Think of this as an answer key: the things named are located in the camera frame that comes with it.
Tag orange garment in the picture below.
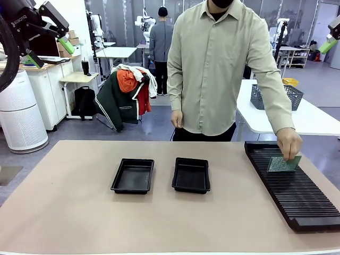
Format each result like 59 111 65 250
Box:
116 69 139 94

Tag red garment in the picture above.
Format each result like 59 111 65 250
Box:
137 81 152 116

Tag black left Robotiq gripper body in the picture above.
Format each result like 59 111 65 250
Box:
0 0 53 56

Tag small wooden side table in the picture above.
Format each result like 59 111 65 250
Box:
59 71 100 120

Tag large white table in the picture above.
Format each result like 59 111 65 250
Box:
235 79 340 142

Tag green perforated circuit board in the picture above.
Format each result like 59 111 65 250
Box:
267 155 303 173

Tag person's right hand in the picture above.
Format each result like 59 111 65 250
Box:
171 109 185 129

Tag white cylindrical air purifier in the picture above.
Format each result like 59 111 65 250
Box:
0 69 49 155

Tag brown cardboard box stack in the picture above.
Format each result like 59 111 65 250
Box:
56 30 80 58

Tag person's right forearm beige sleeve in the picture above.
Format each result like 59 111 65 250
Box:
166 63 184 112

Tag low shelf with shoes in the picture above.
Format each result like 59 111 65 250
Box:
276 46 310 69

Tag white garment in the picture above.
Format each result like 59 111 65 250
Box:
112 63 158 99

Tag white storage cabinet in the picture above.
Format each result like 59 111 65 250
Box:
26 54 82 131

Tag black trousers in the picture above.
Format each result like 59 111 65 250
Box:
172 122 237 142

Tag black tripod stand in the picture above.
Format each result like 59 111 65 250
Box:
273 21 290 62

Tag person's left forearm beige sleeve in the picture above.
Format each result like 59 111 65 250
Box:
253 76 295 135

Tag person's left hand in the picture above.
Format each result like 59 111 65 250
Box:
277 128 303 162

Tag background person grey jacket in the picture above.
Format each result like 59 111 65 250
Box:
149 6 175 97

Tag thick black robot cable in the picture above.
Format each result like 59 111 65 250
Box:
0 13 21 92

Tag black slotted board rack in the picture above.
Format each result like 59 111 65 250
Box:
244 140 340 233

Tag open laptop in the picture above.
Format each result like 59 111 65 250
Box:
28 34 71 64

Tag white background humanoid robot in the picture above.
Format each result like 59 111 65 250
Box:
134 7 156 45

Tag black plastic ESD tray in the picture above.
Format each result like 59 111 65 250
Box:
171 157 211 194
110 158 155 195

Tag white height desk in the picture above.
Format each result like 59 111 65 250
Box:
95 46 138 78

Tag black backpack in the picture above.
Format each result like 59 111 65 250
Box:
72 86 97 121

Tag beige button shirt torso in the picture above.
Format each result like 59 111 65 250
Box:
166 0 282 137

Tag grey mesh basket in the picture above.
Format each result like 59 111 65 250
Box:
250 83 304 112

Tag dark green striped jacket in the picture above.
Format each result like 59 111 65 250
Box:
94 70 142 133

